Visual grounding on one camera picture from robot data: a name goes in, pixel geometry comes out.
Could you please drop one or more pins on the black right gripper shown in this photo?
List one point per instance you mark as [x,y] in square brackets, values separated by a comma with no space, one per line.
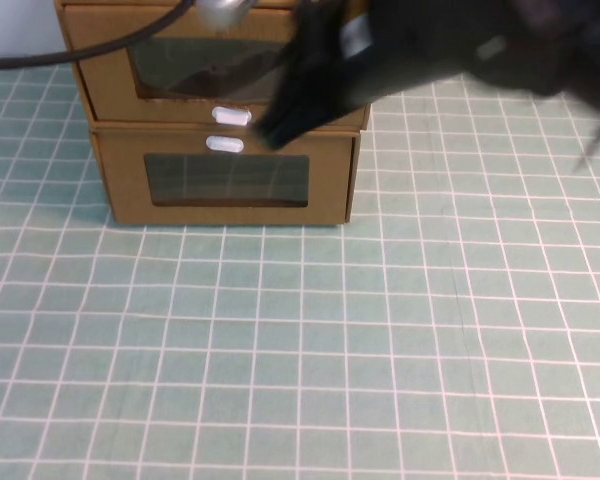
[325,65]

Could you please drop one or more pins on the cardboard drawer with curved window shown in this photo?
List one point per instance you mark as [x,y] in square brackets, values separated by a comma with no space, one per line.
[105,65]

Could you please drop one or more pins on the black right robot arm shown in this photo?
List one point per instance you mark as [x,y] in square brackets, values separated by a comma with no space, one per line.
[455,45]

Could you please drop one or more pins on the cardboard shell with rectangular window drawer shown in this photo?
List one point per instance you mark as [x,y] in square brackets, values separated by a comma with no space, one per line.
[357,170]

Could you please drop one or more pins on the cardboard drawer with rectangular window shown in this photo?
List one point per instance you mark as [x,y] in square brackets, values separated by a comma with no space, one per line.
[125,190]

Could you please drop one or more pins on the green white checked tablecloth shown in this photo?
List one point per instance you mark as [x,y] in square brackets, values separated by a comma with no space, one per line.
[300,350]

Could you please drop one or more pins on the cardboard shell of windowed drawer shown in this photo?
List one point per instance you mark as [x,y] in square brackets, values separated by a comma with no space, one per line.
[72,55]

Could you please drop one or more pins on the grey silver wrist camera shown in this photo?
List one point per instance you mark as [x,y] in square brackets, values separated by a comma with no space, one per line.
[225,11]

